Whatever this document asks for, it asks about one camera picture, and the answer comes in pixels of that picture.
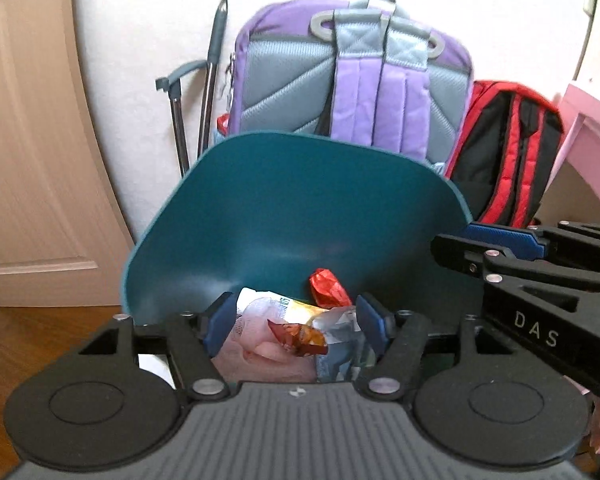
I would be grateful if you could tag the red capped bottle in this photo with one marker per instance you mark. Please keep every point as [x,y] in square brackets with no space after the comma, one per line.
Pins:
[223,122]

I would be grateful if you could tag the white yellow snack wrapper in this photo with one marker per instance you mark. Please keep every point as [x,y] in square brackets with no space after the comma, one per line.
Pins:
[260,305]

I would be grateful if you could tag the light wooden door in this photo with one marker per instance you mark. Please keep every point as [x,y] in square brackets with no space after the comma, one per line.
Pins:
[30,135]

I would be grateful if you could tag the teal plastic bin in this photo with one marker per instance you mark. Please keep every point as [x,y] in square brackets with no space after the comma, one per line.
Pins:
[280,210]

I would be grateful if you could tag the silver blue foil wrapper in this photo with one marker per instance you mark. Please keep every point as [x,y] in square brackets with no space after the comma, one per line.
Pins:
[340,355]

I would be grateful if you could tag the purple grey backpack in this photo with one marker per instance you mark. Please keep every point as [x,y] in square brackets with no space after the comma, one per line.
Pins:
[355,95]

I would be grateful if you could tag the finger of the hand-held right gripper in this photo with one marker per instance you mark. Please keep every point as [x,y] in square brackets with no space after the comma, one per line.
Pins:
[460,255]
[505,241]

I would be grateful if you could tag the grey metal pole frame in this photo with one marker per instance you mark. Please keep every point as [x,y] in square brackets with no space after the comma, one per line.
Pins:
[210,85]

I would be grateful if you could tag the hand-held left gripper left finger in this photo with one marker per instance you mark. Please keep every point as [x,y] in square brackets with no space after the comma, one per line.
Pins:
[215,321]

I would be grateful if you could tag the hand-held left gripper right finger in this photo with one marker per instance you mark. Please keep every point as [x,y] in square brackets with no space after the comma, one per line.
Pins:
[372,321]

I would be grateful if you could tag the pink foam mesh net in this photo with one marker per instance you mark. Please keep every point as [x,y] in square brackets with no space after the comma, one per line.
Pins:
[260,360]

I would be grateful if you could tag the pink desk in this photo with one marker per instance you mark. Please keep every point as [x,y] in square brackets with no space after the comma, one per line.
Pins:
[595,120]

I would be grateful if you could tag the red foil wrapper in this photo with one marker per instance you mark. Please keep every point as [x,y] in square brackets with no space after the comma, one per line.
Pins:
[327,287]

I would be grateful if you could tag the red black backpack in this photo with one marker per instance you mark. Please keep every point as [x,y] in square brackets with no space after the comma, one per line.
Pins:
[500,160]

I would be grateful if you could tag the orange brown candy wrapper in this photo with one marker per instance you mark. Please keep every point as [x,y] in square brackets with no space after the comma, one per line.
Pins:
[300,338]

